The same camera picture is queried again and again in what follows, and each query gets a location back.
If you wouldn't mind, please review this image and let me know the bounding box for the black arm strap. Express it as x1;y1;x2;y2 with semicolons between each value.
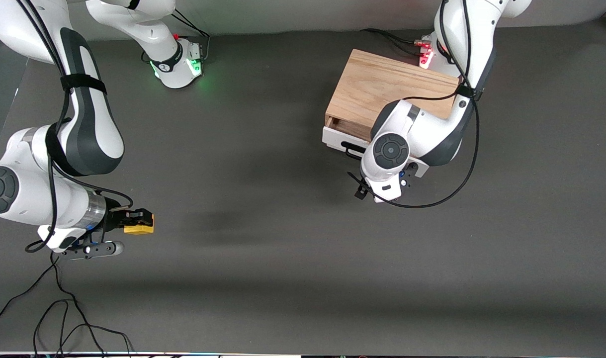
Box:
456;84;483;101
61;74;107;95

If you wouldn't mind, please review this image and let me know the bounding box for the black right base cable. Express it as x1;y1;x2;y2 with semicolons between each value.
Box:
166;9;212;65

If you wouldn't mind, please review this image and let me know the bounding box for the white drawer with handle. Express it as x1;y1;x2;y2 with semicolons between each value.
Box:
322;115;431;179

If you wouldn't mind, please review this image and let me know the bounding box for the black left arm strap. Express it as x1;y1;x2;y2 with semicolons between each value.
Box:
456;84;483;101

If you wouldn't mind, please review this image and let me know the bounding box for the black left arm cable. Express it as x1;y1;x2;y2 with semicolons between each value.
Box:
346;0;481;209

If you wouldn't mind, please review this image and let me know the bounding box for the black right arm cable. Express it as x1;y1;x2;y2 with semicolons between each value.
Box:
14;0;134;254

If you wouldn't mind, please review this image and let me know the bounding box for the black right arm strap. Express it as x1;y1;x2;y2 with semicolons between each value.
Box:
61;74;107;95

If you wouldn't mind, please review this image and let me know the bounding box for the yellow wooden block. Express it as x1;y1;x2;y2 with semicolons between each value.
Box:
124;213;155;235

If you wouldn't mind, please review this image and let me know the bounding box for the black left base cable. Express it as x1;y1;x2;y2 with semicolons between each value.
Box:
358;27;430;56

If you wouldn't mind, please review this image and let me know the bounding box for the black base cable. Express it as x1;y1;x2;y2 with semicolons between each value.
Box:
358;27;430;56
166;9;212;65

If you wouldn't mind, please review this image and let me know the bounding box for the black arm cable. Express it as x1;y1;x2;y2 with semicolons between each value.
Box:
346;0;481;209
14;0;134;254

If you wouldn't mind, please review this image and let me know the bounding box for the black drawer handle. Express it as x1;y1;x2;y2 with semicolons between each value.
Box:
341;142;370;161

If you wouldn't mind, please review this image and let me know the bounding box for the thin black loose cable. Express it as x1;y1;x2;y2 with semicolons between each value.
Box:
33;298;134;358
0;251;107;358

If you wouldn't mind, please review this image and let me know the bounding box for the wooden drawer cabinet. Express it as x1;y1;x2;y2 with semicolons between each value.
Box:
325;49;460;142

